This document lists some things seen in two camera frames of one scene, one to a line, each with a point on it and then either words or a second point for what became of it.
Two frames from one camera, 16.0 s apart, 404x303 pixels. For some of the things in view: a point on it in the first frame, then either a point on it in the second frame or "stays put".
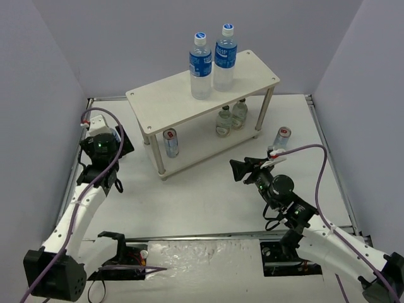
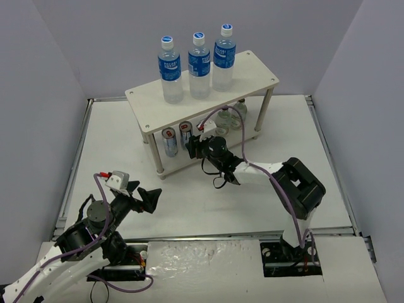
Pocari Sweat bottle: [225, 59] stays put
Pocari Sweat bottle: [117, 136] to [170, 69]
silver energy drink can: [281, 139] to [185, 129]
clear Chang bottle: [223, 122] stays put
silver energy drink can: [171, 142] stays put
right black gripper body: [252, 170] to [196, 146]
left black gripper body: [125, 146] to [136, 198]
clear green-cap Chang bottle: [238, 114] stays put
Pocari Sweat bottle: [201, 68] stays put
